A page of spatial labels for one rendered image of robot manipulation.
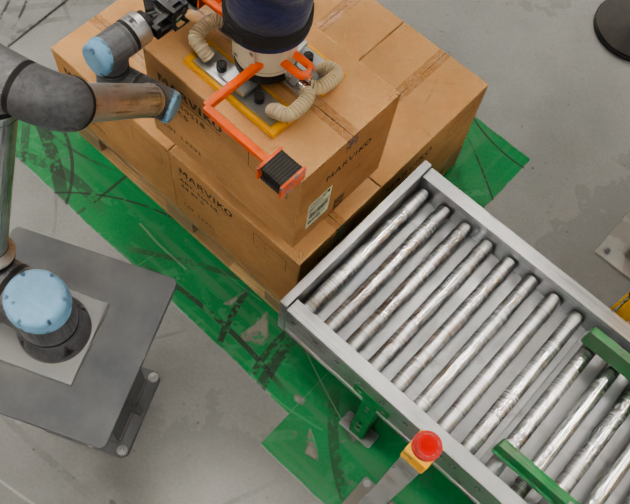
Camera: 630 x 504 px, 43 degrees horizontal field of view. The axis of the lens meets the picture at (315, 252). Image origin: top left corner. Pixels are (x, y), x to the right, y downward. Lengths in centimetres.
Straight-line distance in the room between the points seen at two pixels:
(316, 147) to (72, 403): 92
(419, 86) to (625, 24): 145
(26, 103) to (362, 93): 96
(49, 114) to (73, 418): 87
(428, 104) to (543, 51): 113
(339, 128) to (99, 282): 79
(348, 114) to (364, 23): 93
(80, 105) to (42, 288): 53
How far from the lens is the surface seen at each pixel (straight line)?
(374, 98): 224
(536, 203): 346
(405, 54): 302
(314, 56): 227
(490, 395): 255
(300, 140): 214
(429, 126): 285
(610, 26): 410
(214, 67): 223
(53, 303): 201
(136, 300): 229
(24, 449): 302
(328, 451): 292
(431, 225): 265
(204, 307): 306
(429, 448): 189
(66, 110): 167
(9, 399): 227
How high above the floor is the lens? 286
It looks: 65 degrees down
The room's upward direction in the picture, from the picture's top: 10 degrees clockwise
